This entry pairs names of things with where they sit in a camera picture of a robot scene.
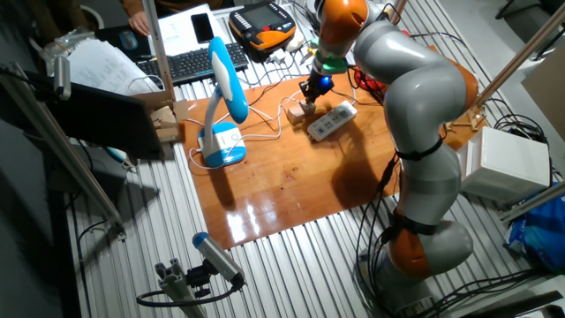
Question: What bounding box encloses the wooden peg rack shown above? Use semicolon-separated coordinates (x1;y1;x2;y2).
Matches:
443;105;489;133

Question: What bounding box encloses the white notebook sheet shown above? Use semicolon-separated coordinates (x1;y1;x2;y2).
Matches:
156;4;227;57

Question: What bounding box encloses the orange black teach pendant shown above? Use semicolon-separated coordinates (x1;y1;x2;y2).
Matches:
228;0;298;64

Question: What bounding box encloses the silver camera on frame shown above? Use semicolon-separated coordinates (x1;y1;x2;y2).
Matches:
52;55;72;102

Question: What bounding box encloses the white lamp cord with plug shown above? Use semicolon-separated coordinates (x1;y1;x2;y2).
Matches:
188;90;310;171

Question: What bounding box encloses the clear plastic wrap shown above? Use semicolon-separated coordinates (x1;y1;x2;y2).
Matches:
39;26;96;63

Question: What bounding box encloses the blue white desk lamp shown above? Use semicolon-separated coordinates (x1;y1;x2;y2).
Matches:
196;36;251;169

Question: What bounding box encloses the green wrist adapter flange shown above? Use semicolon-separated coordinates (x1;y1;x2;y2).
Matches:
313;51;350;75

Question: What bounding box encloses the dark computer mouse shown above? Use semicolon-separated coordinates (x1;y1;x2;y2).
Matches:
118;29;139;51

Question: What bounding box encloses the black cable coil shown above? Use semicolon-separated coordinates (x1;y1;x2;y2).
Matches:
485;99;554;143

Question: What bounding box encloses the black camera cable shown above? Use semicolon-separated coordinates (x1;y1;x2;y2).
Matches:
135;273;246;308

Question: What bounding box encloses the white paper stack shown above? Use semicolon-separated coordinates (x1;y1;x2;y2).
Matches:
65;37;162;96

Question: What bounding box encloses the blue plastic bag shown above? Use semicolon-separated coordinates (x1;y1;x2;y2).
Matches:
504;189;565;273

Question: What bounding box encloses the black computer keyboard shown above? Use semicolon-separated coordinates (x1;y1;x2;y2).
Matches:
136;42;251;87

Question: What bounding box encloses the white power strip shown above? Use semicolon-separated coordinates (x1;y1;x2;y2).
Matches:
306;100;358;143

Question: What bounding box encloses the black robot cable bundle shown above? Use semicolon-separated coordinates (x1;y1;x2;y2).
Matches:
355;152;565;318

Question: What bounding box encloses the long black power cable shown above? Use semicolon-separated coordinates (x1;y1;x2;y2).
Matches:
249;65;306;108

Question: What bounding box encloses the white oval plastic object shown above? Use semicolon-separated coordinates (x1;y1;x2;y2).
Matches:
284;30;305;53

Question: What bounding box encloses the black smartphone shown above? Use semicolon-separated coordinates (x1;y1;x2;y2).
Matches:
190;12;216;44

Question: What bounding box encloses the aluminium profile camera stand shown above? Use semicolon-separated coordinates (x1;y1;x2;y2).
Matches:
154;258;208;318

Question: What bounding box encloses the white plastic drawer cabinet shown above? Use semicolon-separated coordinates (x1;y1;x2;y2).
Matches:
456;126;552;205

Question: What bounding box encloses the aluminium frame post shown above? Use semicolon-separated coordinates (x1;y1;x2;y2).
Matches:
140;0;177;102

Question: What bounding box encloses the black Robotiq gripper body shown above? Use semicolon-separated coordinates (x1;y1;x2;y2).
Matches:
305;70;335;97

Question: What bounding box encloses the black monitor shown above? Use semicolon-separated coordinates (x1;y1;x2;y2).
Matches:
0;64;163;161

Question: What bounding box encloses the silver camera with blue end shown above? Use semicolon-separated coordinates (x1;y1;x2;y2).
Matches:
192;231;246;288

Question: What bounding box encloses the diagonal aluminium frame bar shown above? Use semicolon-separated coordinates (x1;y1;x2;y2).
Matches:
0;61;125;242

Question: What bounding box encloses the cardboard box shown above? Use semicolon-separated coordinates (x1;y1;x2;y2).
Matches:
132;90;191;145

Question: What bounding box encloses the person's bare hand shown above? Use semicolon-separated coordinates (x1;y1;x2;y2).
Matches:
127;11;151;37

